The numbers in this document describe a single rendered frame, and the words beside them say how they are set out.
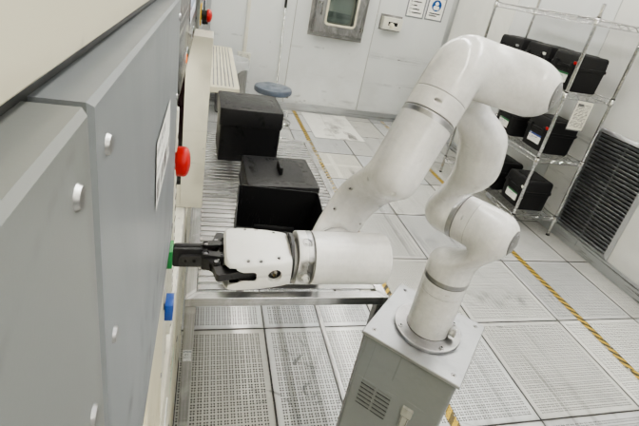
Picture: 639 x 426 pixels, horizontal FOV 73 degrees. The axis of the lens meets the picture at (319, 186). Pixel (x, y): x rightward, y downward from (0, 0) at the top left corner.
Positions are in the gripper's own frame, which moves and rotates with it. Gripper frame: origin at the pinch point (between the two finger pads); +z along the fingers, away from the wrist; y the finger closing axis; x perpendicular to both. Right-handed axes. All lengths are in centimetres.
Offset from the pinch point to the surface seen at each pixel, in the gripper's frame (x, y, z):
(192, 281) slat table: -44, 47, -1
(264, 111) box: -19, 134, -28
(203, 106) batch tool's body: 1, 70, -1
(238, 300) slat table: -45, 40, -14
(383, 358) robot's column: -50, 22, -53
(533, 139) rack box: -45, 224, -257
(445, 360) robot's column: -44, 15, -66
